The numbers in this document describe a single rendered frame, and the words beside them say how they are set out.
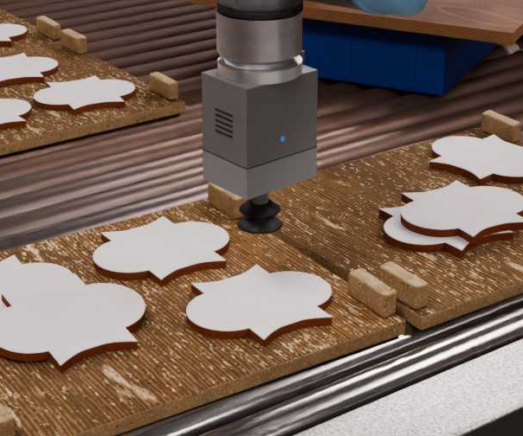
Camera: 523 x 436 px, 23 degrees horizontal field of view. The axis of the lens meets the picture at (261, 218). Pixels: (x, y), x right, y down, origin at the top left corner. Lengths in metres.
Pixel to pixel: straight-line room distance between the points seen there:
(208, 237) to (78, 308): 0.20
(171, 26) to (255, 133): 1.14
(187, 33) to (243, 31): 1.10
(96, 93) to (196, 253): 0.53
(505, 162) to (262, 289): 0.44
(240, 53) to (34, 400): 0.34
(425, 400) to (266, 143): 0.27
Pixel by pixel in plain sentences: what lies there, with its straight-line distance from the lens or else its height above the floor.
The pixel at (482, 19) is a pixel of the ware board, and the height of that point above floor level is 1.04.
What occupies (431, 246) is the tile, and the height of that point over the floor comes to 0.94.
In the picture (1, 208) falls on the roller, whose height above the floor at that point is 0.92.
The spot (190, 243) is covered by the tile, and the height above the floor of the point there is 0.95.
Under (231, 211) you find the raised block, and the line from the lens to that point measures 1.40.
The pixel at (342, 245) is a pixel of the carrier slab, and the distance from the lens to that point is 1.35.
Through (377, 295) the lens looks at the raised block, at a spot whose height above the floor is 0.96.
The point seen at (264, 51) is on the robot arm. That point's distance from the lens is 1.08.
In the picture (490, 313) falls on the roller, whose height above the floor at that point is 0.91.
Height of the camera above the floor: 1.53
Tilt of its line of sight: 25 degrees down
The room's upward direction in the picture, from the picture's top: straight up
